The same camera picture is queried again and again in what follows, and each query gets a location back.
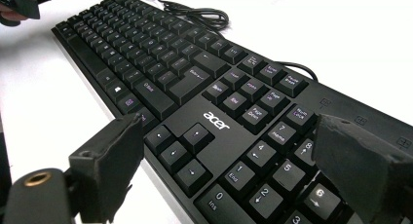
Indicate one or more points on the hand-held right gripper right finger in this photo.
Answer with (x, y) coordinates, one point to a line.
(367, 165)

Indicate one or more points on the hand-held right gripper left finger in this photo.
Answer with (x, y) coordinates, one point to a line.
(107, 165)

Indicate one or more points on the black computer keyboard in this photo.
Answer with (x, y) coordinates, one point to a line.
(227, 142)

